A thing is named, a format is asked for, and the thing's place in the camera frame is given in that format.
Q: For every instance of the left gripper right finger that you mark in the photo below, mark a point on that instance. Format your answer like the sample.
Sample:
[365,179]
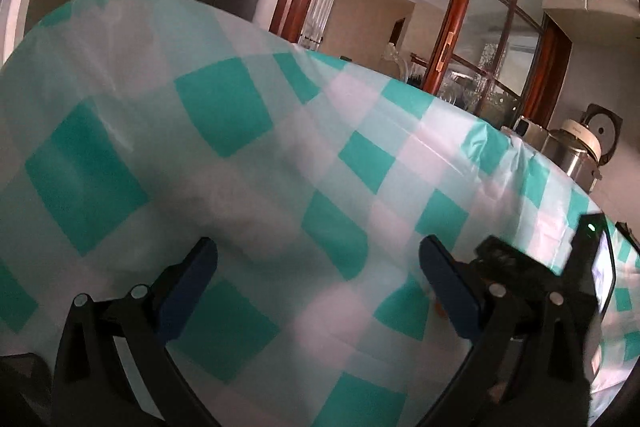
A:
[462,295]

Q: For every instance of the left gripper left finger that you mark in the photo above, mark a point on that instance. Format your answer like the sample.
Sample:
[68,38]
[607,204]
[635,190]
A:
[90,386]

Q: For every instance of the orange mandarin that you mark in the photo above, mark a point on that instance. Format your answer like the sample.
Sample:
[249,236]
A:
[440,311]

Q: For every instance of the silver rice cooker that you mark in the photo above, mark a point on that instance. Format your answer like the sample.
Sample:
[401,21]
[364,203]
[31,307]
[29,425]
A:
[580,148]

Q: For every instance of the wooden glass door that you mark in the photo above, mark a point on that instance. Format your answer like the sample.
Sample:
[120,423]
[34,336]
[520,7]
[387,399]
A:
[498,59]

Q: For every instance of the teal pink checkered tablecloth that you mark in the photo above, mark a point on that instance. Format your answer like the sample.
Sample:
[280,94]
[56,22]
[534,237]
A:
[132,128]

